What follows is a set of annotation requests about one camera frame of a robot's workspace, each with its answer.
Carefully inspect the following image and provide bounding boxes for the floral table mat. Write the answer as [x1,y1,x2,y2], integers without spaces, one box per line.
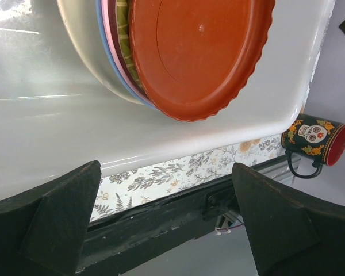
[90,131,281,223]

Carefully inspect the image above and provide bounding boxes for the aluminium frame rail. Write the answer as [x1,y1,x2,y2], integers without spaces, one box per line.
[251,155,295,186]

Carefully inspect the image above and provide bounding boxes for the pink plate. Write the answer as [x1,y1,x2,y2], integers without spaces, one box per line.
[95,0,156,109]

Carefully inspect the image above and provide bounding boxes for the white plastic bin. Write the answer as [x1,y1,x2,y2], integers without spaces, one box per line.
[0,1,335,200]

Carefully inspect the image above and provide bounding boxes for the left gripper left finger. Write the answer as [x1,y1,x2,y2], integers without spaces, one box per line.
[0,160,101,275]

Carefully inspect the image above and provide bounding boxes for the blue plate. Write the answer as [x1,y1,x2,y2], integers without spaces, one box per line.
[95,0,159,110]

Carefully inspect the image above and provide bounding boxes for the cream yellow plate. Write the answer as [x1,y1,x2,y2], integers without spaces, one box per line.
[56,0,144,105]

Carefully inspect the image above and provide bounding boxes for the red round object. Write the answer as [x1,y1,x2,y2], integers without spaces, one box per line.
[281,113,345,179]

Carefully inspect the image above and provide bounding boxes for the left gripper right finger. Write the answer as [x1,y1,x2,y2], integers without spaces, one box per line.
[232,163,345,275]

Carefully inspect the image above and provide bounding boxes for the red-brown plate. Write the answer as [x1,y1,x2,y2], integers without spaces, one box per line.
[129,1,275,122]

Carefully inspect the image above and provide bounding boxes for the woven bamboo yellow plate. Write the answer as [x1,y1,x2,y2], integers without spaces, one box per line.
[116,0,144,91]

